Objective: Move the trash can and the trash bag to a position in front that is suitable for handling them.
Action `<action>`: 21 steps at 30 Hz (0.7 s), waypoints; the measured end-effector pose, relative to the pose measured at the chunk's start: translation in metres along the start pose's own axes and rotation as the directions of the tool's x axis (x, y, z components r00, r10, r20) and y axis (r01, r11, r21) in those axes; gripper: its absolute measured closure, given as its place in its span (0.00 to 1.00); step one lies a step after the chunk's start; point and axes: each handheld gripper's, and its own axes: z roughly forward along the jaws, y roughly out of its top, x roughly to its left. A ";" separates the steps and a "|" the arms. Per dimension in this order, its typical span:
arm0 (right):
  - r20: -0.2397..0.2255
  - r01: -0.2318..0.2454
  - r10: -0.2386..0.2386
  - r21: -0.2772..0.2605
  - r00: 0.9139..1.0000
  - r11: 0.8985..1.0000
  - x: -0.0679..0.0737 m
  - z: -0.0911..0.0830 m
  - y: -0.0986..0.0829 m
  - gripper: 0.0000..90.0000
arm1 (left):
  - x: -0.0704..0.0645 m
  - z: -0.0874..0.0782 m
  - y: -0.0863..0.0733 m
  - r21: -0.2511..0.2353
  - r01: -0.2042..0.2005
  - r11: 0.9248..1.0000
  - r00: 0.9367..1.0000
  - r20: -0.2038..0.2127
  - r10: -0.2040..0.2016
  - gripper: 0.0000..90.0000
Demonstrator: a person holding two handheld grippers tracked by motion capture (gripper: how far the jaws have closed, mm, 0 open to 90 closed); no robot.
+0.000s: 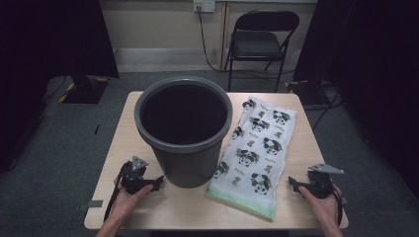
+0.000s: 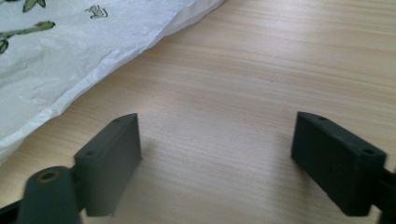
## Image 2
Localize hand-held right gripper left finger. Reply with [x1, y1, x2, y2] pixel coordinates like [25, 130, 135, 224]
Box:
[74, 112, 143, 217]

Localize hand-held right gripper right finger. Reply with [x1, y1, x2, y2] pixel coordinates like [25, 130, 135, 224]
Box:
[290, 111, 388, 217]

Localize white printed plastic trash bag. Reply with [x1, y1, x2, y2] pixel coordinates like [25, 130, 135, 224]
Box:
[0, 0, 226, 164]

